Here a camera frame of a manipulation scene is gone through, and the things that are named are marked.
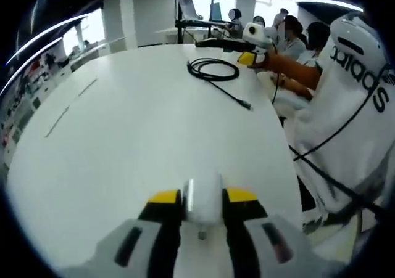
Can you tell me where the black Type-C cable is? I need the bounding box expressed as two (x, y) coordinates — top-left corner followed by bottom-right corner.
(186, 58), (254, 112)

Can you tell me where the long curved ceiling light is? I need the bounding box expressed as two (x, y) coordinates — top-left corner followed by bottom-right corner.
(294, 0), (365, 12)

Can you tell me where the person in white Adidas shirt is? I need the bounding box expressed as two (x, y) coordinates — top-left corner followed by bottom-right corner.
(289, 12), (393, 231)

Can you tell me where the white desk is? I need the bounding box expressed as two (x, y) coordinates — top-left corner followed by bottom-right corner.
(6, 43), (305, 278)

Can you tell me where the upright desk monitor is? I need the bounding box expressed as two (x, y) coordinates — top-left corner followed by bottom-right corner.
(209, 2), (223, 22)

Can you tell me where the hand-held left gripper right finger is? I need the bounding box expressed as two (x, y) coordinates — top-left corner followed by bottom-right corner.
(222, 186), (346, 278)

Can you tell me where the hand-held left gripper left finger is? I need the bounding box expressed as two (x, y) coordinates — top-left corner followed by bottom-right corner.
(61, 189), (183, 278)

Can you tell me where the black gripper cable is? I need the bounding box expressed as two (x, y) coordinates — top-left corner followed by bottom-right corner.
(292, 64), (390, 163)
(289, 144), (388, 219)

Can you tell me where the white charger adapter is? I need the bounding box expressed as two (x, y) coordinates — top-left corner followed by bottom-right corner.
(181, 171), (225, 240)

